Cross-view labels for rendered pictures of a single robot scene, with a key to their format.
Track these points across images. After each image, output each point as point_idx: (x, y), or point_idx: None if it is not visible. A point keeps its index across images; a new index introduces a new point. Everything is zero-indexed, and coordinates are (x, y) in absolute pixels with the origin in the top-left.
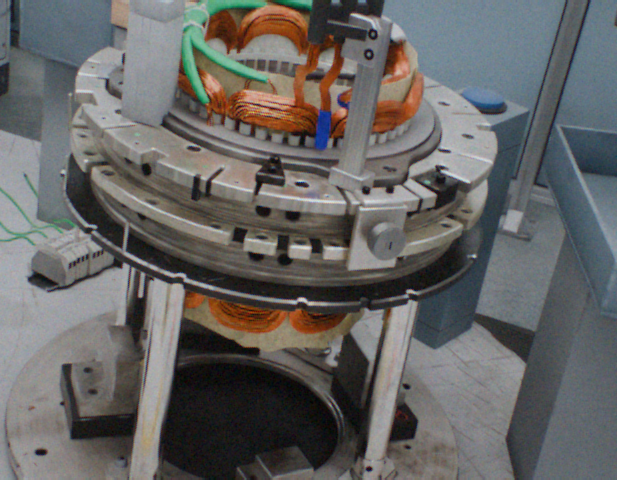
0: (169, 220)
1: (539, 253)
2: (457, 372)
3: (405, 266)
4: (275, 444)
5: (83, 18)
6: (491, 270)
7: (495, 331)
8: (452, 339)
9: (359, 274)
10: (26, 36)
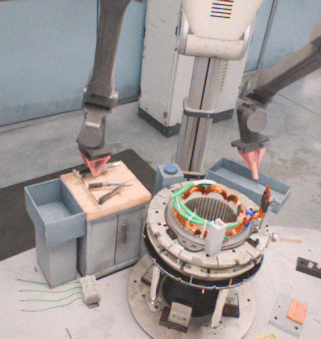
0: (241, 271)
1: None
2: None
3: None
4: (198, 289)
5: (72, 225)
6: None
7: (19, 189)
8: None
9: None
10: (49, 243)
